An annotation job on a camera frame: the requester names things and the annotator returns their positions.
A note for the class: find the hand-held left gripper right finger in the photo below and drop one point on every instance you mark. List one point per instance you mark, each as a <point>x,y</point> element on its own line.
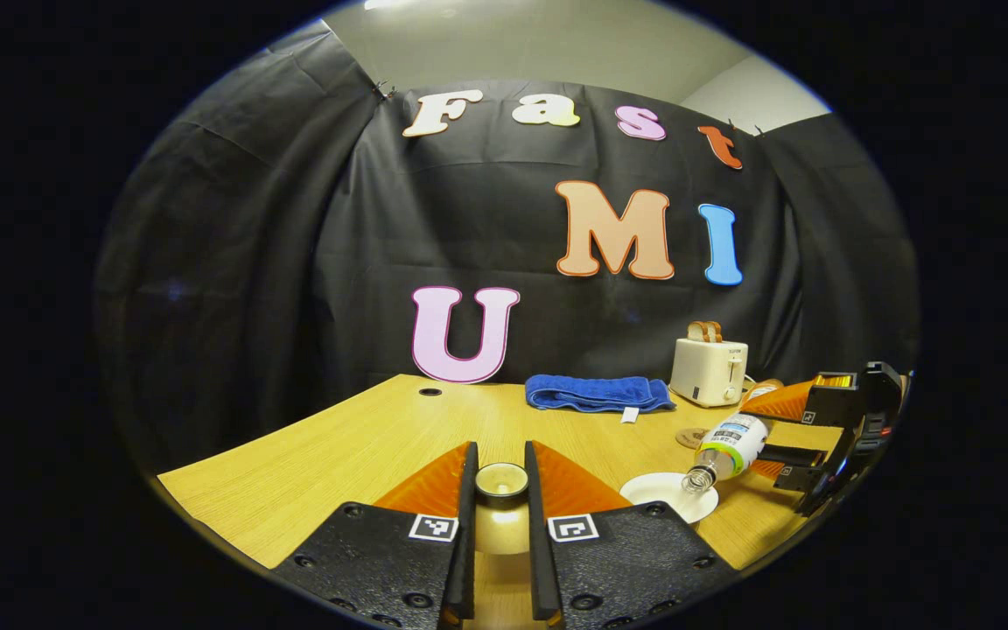
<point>539,542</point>

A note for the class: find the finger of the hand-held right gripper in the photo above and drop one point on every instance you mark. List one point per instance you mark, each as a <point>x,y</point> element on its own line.
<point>832,404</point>
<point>797,455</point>

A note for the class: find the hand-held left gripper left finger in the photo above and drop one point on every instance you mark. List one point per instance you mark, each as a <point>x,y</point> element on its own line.
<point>467,542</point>

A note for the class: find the cream teacup lid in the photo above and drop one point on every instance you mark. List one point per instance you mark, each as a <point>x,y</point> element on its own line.
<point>502,525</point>

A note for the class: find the plastic water bottle white label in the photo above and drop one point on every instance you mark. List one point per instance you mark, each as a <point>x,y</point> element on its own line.
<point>731,442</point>

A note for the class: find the round brown coaster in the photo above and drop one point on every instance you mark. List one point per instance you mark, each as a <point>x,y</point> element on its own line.
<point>690,436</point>

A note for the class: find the cream ceramic teacup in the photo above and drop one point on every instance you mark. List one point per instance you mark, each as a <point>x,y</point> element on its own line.
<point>657,494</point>

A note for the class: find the cream white toaster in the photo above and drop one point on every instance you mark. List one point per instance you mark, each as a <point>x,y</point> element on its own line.
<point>707,372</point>

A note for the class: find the toast bread slice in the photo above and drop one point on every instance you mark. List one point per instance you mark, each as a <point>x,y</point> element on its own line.
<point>696,332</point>
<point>715,332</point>

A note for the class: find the blue folded towel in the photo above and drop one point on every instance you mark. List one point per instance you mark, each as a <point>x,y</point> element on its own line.
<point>596,392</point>

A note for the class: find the black backdrop cloth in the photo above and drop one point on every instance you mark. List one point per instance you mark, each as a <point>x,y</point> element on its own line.
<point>294,219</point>

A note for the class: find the ceiling light strip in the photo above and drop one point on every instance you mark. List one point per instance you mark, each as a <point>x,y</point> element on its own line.
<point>386,3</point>

